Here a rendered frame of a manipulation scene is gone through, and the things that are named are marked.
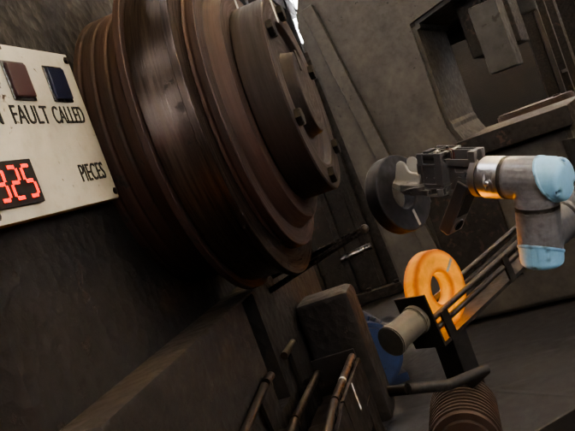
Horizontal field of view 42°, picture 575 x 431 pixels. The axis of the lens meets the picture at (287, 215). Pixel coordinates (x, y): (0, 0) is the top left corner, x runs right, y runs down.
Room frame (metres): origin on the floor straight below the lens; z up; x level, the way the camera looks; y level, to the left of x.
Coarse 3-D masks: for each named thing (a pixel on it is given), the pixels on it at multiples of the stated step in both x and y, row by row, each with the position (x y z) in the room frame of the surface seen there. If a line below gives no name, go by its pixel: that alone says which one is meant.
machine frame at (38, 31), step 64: (0, 0) 0.85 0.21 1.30; (64, 0) 1.01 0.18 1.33; (0, 256) 0.68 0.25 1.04; (64, 256) 0.78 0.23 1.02; (128, 256) 0.92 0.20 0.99; (0, 320) 0.65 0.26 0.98; (64, 320) 0.74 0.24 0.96; (128, 320) 0.86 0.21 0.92; (192, 320) 1.03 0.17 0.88; (256, 320) 1.14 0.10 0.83; (0, 384) 0.66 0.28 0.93; (64, 384) 0.70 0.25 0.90; (128, 384) 0.76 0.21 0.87; (192, 384) 0.83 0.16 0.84; (256, 384) 1.01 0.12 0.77
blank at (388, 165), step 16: (384, 160) 1.47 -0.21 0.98; (400, 160) 1.50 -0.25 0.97; (368, 176) 1.46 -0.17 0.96; (384, 176) 1.45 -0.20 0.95; (368, 192) 1.45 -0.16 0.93; (384, 192) 1.44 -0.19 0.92; (384, 208) 1.43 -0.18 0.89; (400, 208) 1.46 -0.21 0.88; (416, 208) 1.49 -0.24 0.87; (384, 224) 1.45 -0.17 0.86; (400, 224) 1.45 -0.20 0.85; (416, 224) 1.47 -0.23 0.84
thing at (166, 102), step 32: (128, 0) 0.95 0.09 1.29; (160, 0) 0.90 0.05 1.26; (128, 32) 0.91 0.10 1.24; (160, 32) 0.89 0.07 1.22; (128, 64) 0.90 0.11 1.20; (160, 64) 0.88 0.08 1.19; (160, 96) 0.87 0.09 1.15; (192, 96) 0.86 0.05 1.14; (160, 128) 0.87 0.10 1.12; (192, 128) 0.87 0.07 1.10; (160, 160) 0.88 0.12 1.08; (192, 160) 0.87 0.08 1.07; (224, 160) 0.89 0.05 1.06; (192, 192) 0.89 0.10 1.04; (224, 192) 0.87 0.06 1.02; (224, 224) 0.91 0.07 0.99; (256, 224) 0.93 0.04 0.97; (224, 256) 0.95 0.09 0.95; (256, 256) 0.96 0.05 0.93; (288, 256) 1.02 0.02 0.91
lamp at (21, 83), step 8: (8, 64) 0.77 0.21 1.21; (16, 64) 0.78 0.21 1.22; (24, 64) 0.80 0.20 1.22; (8, 72) 0.76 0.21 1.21; (16, 72) 0.78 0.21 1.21; (24, 72) 0.79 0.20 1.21; (16, 80) 0.77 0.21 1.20; (24, 80) 0.78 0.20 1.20; (16, 88) 0.76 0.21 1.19; (24, 88) 0.78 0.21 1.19; (32, 88) 0.79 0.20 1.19; (16, 96) 0.76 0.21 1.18; (24, 96) 0.77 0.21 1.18; (32, 96) 0.79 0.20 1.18
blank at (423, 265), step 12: (420, 252) 1.49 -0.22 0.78; (432, 252) 1.48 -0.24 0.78; (444, 252) 1.50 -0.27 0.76; (408, 264) 1.46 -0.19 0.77; (420, 264) 1.45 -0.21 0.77; (432, 264) 1.47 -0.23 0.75; (444, 264) 1.49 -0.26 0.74; (456, 264) 1.52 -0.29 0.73; (408, 276) 1.44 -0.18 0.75; (420, 276) 1.44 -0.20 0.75; (444, 276) 1.50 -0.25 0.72; (456, 276) 1.51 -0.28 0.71; (408, 288) 1.44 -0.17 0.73; (420, 288) 1.43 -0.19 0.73; (444, 288) 1.51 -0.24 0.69; (456, 288) 1.50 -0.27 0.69; (432, 300) 1.44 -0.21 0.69; (444, 300) 1.49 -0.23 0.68; (432, 312) 1.44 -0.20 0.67
